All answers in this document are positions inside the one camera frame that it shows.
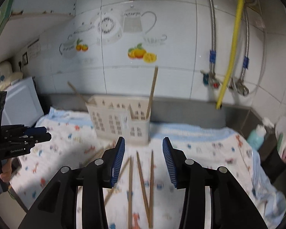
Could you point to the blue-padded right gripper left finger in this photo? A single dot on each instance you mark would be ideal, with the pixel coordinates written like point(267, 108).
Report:
point(101, 173)

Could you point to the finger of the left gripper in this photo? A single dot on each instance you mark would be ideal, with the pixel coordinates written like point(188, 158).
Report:
point(38, 138)
point(35, 131)

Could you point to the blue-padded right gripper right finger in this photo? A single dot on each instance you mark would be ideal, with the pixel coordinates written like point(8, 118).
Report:
point(189, 175)

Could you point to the wooden chopstick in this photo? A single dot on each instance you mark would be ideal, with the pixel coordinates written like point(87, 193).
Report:
point(143, 190)
point(96, 155)
point(130, 193)
point(109, 194)
point(76, 92)
point(152, 92)
point(151, 192)

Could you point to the person's left hand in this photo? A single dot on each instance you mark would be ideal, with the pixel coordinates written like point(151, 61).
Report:
point(6, 171)

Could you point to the white microwave oven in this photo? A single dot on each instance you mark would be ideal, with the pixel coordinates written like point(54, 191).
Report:
point(22, 104)

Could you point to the cartoon print white cloth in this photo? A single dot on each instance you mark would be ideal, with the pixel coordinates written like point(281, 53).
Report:
point(74, 141)

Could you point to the cream plastic utensil holder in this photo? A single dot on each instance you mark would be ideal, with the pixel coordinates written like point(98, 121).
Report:
point(115, 116)

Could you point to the teal soap bottle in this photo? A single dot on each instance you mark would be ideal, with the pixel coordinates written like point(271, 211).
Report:
point(260, 133)

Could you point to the black utensil cup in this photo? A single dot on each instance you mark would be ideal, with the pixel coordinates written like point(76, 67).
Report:
point(274, 165)

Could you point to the metal angle valve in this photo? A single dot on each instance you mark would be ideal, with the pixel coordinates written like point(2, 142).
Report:
point(239, 87)

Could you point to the wall power socket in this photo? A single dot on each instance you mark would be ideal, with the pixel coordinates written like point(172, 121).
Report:
point(25, 59)

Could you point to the red handle water valve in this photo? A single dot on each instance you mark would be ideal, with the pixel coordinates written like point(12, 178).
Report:
point(209, 79)

